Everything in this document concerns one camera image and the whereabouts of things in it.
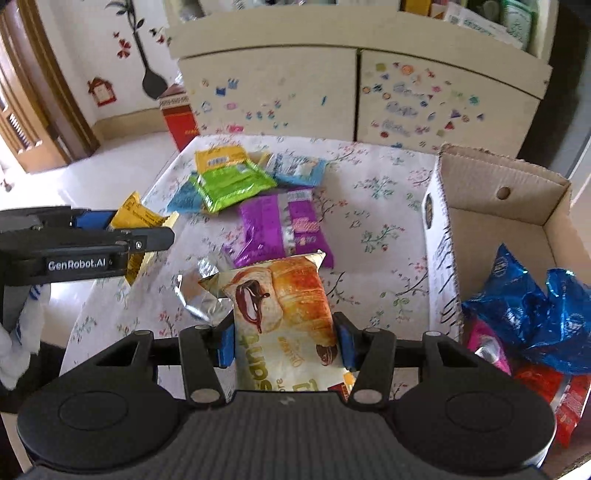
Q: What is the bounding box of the cream croissant snack packet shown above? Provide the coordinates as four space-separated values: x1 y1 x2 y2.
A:
198 250 358 393

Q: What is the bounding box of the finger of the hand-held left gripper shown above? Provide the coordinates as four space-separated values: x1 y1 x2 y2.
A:
32 226 176 259
0 207 119 232

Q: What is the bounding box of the green box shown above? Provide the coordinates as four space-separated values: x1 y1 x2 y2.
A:
501 0 536 49

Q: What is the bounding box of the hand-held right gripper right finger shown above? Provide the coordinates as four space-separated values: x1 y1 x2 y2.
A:
333 312 481 409

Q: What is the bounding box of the floral tablecloth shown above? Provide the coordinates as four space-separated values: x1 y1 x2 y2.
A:
60 134 462 402

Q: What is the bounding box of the small light blue snack packet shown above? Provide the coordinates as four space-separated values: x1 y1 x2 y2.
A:
166 182 208 215

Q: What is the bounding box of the beige cabinet with stickers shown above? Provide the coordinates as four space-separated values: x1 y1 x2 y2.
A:
164 0 552 155

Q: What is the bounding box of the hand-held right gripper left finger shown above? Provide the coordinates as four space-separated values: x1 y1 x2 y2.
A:
95 313 237 408

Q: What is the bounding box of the pink snack packet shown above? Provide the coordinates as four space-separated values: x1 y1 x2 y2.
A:
466 318 513 374

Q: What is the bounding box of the orange red snack packet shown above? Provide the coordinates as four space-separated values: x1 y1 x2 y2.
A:
512 362 591 448

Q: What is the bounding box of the light blue white snack packet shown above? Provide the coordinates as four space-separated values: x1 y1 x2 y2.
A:
259 152 328 188

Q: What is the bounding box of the blue foil snack packet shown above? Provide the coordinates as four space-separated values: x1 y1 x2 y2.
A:
462 244 591 374

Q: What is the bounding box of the white cardboard box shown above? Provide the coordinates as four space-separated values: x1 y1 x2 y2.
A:
422 143 591 480

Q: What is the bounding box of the silver foil snack packet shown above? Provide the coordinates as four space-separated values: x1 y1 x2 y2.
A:
177 256 234 321

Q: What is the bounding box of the black vase wall sticker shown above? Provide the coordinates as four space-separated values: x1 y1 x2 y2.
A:
105 0 168 100

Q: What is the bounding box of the green snack packet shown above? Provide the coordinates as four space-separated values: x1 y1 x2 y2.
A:
188 159 278 214

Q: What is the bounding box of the purple foil snack packet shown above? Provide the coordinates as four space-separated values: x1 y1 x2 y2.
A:
222 188 334 269

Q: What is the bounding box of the yellow snack packet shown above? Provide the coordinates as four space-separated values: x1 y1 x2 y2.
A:
194 144 247 174
109 191 180 284

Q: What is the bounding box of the white striped cloth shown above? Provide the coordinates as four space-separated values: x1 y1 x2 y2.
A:
0 284 47 393

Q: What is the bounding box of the red carton box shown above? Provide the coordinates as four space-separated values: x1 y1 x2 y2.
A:
158 85 200 152

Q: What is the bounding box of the brown wooden door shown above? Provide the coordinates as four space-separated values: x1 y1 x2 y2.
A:
0 0 100 174

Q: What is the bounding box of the red house wall sticker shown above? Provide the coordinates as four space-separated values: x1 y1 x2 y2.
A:
88 78 116 108

